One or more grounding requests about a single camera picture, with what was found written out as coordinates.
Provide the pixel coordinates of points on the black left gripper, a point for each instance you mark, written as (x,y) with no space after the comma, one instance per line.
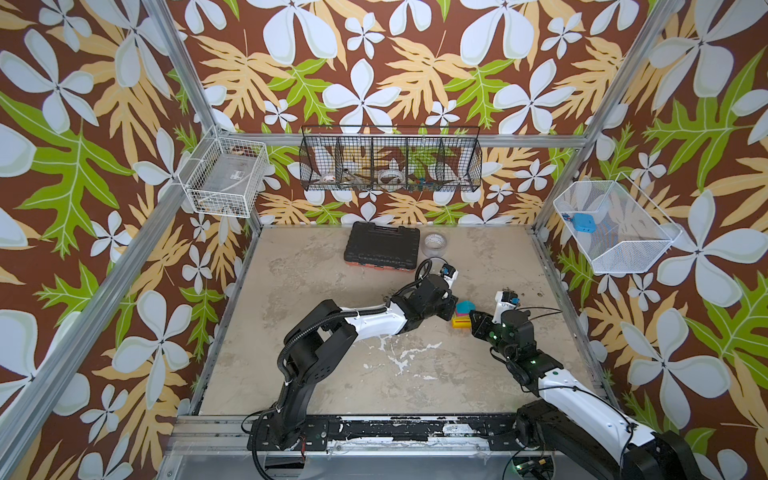
(451,302)

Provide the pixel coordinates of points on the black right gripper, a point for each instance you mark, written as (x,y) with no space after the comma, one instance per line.
(483,327)

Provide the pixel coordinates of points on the teal block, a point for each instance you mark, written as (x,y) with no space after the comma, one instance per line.
(465,307)

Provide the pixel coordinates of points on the yellow striped block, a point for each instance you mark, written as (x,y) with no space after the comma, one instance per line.
(461,323)

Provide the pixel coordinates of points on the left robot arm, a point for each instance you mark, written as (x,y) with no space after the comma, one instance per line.
(315,347)

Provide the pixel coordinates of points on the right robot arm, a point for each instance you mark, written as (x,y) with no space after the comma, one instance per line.
(569,418)

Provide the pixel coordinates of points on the clear tape roll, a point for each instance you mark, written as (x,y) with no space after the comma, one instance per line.
(434,245)

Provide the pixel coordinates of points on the black tool case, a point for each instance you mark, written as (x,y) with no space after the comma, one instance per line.
(381,246)

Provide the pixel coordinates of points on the blue object in basket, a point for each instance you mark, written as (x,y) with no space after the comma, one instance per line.
(583,223)

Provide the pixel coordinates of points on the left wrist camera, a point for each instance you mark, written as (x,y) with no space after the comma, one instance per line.
(449,274)

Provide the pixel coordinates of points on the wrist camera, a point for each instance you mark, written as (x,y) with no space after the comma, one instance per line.
(505,300)
(449,274)

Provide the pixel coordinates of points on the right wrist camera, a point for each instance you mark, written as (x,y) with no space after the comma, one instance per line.
(505,300)

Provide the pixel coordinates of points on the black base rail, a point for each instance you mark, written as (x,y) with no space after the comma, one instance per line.
(494,431)

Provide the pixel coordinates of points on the black wire basket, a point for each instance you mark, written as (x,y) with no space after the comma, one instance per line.
(390,158)

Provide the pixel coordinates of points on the white wire basket right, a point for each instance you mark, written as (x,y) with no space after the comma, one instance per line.
(633,232)

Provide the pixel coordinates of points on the white wire basket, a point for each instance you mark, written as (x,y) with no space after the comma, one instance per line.
(633,232)
(222,176)

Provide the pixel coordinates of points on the white wire basket left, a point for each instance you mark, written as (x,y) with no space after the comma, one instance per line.
(222,176)

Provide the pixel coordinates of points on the aluminium frame post right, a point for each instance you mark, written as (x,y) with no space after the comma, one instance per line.
(629,67)

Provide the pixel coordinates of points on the aluminium frame post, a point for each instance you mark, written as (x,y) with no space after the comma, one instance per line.
(629,67)
(102,348)

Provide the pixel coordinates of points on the aluminium frame post left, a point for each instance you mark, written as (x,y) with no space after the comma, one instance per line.
(102,348)

